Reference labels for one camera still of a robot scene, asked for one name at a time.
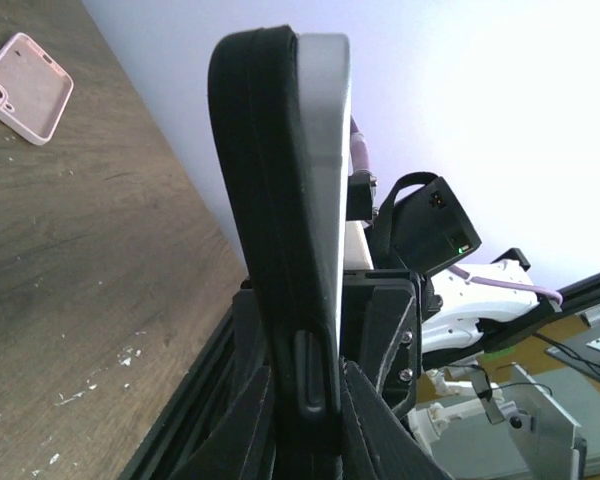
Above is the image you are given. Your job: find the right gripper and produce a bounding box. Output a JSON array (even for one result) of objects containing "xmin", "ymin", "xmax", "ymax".
[{"xmin": 232, "ymin": 269, "xmax": 424, "ymax": 416}]

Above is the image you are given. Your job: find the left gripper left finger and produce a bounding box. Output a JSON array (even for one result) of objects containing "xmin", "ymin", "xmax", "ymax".
[{"xmin": 171, "ymin": 367, "xmax": 276, "ymax": 480}]

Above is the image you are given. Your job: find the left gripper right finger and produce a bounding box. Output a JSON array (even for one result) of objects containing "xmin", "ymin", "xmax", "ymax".
[{"xmin": 340, "ymin": 360, "xmax": 451, "ymax": 480}]

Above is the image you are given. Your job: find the silver phone black screen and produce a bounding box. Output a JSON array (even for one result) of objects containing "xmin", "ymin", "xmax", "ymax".
[{"xmin": 297, "ymin": 33, "xmax": 351, "ymax": 357}]

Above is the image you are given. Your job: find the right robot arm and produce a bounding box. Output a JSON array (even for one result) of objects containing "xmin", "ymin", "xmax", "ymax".
[{"xmin": 226, "ymin": 172, "xmax": 562, "ymax": 423}]

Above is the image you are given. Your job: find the pink phone case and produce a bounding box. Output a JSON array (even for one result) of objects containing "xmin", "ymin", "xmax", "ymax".
[{"xmin": 0, "ymin": 32, "xmax": 74, "ymax": 146}]

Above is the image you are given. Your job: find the black aluminium frame rail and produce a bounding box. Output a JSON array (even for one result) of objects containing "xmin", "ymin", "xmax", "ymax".
[{"xmin": 119, "ymin": 296, "xmax": 263, "ymax": 479}]

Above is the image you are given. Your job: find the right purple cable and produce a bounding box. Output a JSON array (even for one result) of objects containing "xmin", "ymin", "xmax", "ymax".
[{"xmin": 348, "ymin": 114, "xmax": 564, "ymax": 306}]

